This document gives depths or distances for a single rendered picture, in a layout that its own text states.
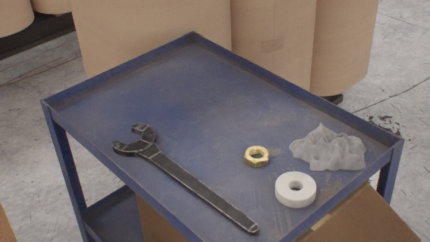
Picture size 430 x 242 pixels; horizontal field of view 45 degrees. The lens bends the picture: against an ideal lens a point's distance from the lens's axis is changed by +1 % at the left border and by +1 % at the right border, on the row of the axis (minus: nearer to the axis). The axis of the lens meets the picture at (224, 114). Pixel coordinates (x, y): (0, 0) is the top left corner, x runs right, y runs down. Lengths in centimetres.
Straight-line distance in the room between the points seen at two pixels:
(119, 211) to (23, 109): 148
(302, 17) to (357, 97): 92
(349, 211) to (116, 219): 67
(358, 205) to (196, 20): 74
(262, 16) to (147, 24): 47
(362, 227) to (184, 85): 51
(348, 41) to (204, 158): 134
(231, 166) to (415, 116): 176
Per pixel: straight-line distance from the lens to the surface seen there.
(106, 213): 146
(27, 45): 335
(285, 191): 92
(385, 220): 105
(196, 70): 127
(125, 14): 145
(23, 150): 258
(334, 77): 230
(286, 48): 189
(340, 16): 216
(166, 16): 144
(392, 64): 303
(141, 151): 103
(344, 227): 100
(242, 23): 178
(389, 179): 109
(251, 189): 95
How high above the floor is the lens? 156
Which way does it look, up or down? 37 degrees down
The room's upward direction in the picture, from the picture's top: 2 degrees counter-clockwise
